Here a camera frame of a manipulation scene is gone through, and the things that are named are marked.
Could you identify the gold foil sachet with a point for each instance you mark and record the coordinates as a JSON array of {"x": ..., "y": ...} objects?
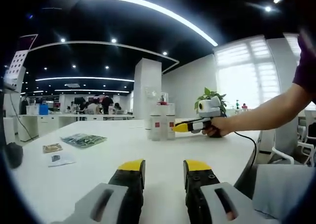
[{"x": 52, "y": 148}]

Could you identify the small red figurine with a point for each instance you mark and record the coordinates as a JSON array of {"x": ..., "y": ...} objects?
[{"x": 244, "y": 106}]

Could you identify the long ceiling light strip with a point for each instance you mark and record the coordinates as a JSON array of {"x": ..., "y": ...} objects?
[{"x": 158, "y": 10}]

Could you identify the person's grey trousers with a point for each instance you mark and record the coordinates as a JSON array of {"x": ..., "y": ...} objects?
[{"x": 286, "y": 189}]

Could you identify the blue storage box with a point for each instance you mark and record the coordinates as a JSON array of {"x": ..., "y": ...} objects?
[{"x": 43, "y": 109}]

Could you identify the ceiling air vent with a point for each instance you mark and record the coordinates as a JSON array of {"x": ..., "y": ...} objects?
[{"x": 72, "y": 85}]

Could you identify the red label skincare bottle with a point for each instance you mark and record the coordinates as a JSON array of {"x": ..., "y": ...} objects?
[
  {"x": 171, "y": 132},
  {"x": 158, "y": 132}
]

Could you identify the clear sachet dark print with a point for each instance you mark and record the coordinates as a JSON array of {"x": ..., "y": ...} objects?
[{"x": 61, "y": 160}]

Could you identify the black computer mouse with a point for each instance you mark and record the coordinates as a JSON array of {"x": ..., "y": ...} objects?
[{"x": 14, "y": 155}]

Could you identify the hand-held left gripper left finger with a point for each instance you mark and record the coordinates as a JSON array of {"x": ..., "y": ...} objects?
[{"x": 128, "y": 192}]

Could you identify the small green figurine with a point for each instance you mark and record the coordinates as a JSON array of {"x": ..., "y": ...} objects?
[{"x": 237, "y": 104}]

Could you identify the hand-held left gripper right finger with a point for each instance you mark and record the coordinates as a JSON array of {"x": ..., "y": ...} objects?
[{"x": 197, "y": 189}]

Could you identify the clear storage bin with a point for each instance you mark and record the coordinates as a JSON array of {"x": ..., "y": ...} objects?
[{"x": 32, "y": 110}]

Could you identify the green and blue packet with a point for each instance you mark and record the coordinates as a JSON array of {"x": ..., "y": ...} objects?
[{"x": 82, "y": 140}]

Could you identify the green potted plant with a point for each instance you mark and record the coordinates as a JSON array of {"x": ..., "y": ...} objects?
[{"x": 209, "y": 93}]

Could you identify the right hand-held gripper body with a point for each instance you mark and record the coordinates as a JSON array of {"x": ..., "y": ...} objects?
[{"x": 209, "y": 110}]

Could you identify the person's right hand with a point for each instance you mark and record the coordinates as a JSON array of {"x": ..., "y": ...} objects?
[{"x": 221, "y": 127}]

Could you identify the white office counter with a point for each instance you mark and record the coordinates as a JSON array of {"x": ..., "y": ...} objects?
[{"x": 61, "y": 123}]

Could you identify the white office chair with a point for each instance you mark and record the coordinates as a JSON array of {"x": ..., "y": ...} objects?
[
  {"x": 308, "y": 140},
  {"x": 276, "y": 145}
]

